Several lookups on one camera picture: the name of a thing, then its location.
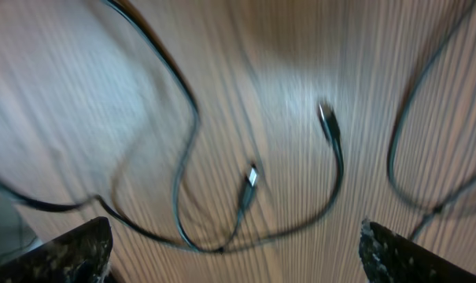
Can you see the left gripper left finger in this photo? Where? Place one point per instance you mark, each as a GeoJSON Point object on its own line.
{"type": "Point", "coordinates": [81, 255]}

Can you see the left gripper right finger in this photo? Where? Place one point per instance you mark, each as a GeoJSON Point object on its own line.
{"type": "Point", "coordinates": [387, 257]}

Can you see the black cable black USB plug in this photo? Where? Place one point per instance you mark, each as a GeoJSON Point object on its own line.
{"type": "Point", "coordinates": [422, 69]}

